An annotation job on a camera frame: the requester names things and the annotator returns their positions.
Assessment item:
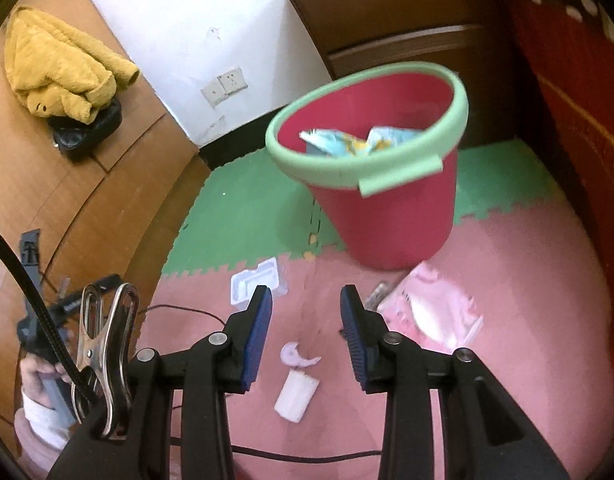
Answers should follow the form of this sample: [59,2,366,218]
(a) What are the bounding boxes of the green foam mat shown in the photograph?
[159,139,570,286]

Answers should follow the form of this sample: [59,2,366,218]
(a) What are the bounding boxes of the pink and white scrap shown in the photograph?
[279,341,323,368]

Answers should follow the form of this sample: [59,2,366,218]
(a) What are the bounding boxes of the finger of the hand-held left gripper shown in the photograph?
[20,229,43,293]
[62,274,124,311]

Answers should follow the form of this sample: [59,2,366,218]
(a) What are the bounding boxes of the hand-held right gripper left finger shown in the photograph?
[47,285,274,480]

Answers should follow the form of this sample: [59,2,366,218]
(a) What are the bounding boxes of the thin black wire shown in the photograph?
[137,304,229,328]

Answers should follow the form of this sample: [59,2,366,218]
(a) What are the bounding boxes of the yellow fleece jacket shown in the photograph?
[4,6,141,122]

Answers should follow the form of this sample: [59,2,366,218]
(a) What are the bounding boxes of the red blanket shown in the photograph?
[502,0,614,281]

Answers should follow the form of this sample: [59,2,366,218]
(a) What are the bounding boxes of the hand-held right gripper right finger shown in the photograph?
[340,284,570,480]

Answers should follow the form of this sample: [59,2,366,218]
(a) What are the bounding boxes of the person's left hand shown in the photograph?
[20,357,70,403]

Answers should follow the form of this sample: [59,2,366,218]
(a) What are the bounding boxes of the small brown scrap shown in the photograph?
[364,282,394,311]

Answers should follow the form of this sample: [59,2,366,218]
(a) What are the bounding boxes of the wooden wardrobe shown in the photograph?
[0,0,213,441]

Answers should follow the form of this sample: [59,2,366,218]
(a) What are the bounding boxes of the dark wooden nightstand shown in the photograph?
[249,0,538,148]

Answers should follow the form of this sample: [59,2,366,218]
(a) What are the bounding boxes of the pink plastic packet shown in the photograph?
[376,260,484,353]

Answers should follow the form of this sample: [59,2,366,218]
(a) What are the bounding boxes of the floral pale blue packet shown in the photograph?
[299,126,423,158]

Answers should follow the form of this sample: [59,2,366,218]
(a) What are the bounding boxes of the metal spring clip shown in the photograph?
[70,282,140,441]

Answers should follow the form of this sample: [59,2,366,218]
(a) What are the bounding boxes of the black cable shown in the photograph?
[0,222,388,461]

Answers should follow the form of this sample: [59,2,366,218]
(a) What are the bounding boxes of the black bag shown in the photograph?
[50,97,124,163]

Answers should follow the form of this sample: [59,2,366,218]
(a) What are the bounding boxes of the white paper roll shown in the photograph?
[273,367,320,423]

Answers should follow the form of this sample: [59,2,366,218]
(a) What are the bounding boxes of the white wall socket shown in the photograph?
[218,66,249,96]

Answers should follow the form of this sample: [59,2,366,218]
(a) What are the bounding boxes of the white plastic tray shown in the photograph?
[229,256,288,307]

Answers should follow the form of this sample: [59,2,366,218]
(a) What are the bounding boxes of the pink foam mat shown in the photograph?
[137,200,614,480]

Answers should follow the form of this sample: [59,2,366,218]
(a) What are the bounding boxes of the red bucket with green rim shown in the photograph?
[264,61,470,271]

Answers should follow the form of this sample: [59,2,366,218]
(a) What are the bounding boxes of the person's left forearm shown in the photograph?
[14,390,75,476]

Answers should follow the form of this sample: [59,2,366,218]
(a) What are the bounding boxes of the white wall switch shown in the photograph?
[201,77,224,107]

